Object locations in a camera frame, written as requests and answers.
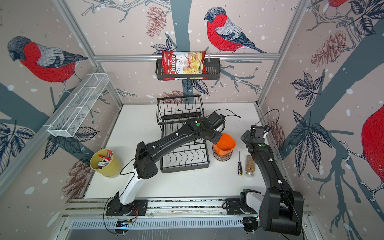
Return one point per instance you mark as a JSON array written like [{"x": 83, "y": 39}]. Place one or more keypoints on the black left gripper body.
[{"x": 213, "y": 136}]

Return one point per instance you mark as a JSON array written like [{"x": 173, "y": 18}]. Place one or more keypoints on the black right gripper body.
[{"x": 246, "y": 140}]

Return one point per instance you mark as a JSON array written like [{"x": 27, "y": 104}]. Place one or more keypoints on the orange plastic bowl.
[{"x": 225, "y": 144}]

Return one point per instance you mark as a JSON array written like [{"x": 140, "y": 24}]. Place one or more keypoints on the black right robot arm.
[{"x": 280, "y": 208}]

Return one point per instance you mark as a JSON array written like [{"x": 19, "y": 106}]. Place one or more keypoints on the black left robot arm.
[{"x": 147, "y": 155}]

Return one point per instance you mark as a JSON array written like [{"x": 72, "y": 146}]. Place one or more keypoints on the glass spice jar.
[{"x": 250, "y": 166}]

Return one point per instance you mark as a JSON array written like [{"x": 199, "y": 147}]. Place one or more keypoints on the pink patterned glass bowl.
[{"x": 223, "y": 158}]

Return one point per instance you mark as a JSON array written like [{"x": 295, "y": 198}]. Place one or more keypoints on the yellow black screwdriver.
[{"x": 240, "y": 169}]

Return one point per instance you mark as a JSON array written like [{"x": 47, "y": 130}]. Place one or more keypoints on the red cassava chips bag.
[{"x": 183, "y": 63}]

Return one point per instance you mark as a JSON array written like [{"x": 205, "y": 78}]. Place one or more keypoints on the yellow cup with markers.
[{"x": 106, "y": 163}]

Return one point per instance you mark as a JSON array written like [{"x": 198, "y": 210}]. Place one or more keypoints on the black wire dish rack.
[{"x": 188, "y": 152}]

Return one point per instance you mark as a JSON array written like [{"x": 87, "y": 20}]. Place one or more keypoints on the black wall basket shelf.
[{"x": 208, "y": 70}]

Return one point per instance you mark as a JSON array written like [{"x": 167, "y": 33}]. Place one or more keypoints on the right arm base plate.
[{"x": 236, "y": 206}]

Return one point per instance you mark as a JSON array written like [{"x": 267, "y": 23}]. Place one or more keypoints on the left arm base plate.
[{"x": 136, "y": 208}]

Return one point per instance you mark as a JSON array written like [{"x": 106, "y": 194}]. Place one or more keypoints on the white wire mesh shelf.
[{"x": 71, "y": 118}]

